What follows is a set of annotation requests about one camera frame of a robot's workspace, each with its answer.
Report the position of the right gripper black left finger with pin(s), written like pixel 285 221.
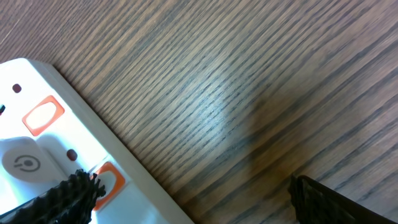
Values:
pixel 71 201

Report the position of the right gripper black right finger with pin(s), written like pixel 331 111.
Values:
pixel 315 203

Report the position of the white power strip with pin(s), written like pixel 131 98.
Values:
pixel 37 102

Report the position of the white charger plug adapter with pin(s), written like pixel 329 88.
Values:
pixel 23 159

